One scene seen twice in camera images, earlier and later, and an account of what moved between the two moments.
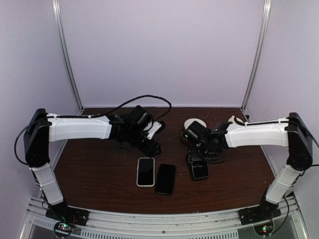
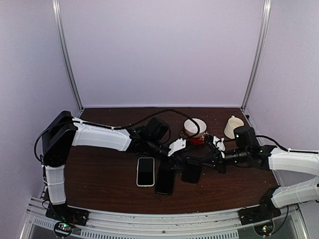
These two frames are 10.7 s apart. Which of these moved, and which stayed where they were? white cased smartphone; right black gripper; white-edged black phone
Moved: right black gripper
Stayed: white-edged black phone; white cased smartphone
